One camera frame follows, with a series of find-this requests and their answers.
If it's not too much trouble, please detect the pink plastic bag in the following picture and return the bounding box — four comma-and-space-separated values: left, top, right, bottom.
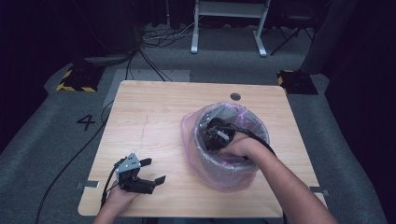
179, 102, 271, 193

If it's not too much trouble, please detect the black yellow striped base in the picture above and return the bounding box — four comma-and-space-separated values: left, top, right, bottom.
276, 69, 319, 95
56, 64, 106, 92

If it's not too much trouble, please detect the short black floor cable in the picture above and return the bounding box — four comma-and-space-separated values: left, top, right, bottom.
137, 48, 172, 81

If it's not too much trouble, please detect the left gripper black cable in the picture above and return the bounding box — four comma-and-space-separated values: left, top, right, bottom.
99, 158, 126, 209

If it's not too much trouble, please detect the person's right hand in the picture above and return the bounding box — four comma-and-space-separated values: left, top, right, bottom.
219, 134, 276, 166

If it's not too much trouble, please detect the grey tape strip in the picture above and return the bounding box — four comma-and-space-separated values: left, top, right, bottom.
308, 186, 330, 198
76, 180, 101, 189

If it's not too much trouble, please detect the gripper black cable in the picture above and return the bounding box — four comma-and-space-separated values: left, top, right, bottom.
99, 158, 126, 209
214, 124, 278, 157

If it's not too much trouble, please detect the long black floor cable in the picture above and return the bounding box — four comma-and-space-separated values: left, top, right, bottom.
35, 100, 115, 224

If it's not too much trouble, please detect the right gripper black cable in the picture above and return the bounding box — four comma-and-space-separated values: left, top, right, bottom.
214, 124, 278, 157

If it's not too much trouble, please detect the green plastic bucket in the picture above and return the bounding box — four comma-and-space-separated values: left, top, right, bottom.
193, 102, 271, 189

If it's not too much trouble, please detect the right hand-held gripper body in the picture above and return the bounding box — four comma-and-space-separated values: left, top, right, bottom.
199, 104, 237, 152

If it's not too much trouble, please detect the person's left hand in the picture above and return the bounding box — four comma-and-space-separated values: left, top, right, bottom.
104, 182, 142, 208

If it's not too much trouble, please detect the black tripod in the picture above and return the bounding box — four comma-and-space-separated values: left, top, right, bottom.
269, 18, 314, 57

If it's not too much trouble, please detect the white metal stand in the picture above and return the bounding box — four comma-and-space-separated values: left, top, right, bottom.
190, 0, 272, 58

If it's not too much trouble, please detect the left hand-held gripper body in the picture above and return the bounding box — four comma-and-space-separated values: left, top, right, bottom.
115, 152, 157, 195

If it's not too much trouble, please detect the bundle of floor cables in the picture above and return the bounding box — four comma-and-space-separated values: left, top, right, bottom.
140, 21, 195, 49

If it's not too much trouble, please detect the grey column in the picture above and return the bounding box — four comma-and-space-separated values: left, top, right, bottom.
299, 0, 359, 76

